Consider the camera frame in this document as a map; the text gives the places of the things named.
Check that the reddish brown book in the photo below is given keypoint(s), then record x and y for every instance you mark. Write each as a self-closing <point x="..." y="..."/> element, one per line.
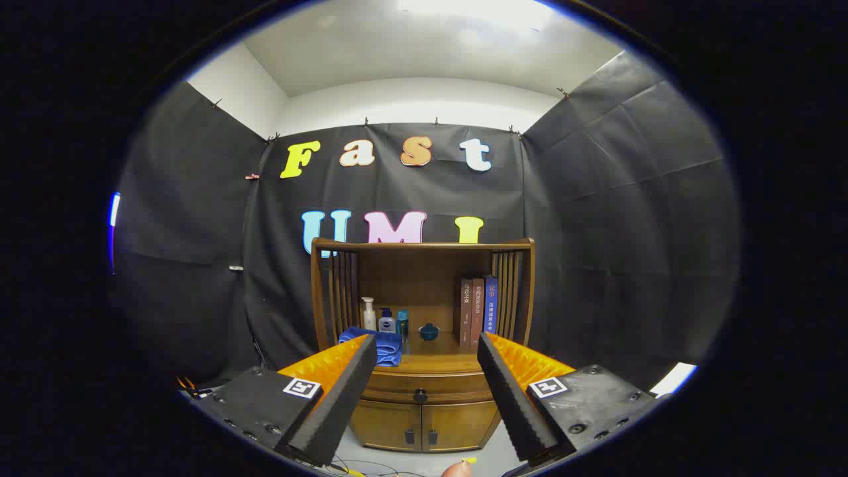
<point x="477" y="311"/>

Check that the brown wooden cabinet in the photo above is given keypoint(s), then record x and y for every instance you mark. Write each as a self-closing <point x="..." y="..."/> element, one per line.
<point x="411" y="278"/>

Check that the blue book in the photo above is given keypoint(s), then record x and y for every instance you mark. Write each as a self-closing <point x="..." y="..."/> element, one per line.
<point x="491" y="305"/>

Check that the black backdrop cloth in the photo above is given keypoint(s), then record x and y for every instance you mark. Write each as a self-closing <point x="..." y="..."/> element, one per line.
<point x="596" y="232"/>

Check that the white bottle with blue cap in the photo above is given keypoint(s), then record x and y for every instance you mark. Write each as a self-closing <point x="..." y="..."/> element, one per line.
<point x="387" y="323"/>

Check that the dark blue lidded teacup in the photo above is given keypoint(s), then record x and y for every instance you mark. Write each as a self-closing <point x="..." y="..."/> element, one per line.
<point x="428" y="332"/>

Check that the dark brown book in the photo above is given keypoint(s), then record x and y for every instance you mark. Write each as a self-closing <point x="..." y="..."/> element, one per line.
<point x="466" y="311"/>

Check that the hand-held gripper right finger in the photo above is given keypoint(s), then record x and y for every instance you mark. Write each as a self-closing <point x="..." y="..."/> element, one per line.
<point x="513" y="404"/>

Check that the slim teal bottle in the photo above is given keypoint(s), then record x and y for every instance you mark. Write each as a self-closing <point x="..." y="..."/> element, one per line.
<point x="403" y="321"/>

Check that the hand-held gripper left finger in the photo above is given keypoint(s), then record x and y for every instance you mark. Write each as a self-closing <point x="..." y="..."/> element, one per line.
<point x="338" y="404"/>

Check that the wooden countertop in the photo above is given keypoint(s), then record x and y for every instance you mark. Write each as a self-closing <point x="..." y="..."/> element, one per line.
<point x="437" y="363"/>

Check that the folded blue towel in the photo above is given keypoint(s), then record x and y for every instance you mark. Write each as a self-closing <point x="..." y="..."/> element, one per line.
<point x="387" y="348"/>

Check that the white pump bottle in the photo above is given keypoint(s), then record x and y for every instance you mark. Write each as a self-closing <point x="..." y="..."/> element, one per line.
<point x="369" y="319"/>

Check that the wooden cabinet door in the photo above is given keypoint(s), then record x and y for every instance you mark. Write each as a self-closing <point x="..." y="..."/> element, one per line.
<point x="460" y="424"/>
<point x="387" y="424"/>

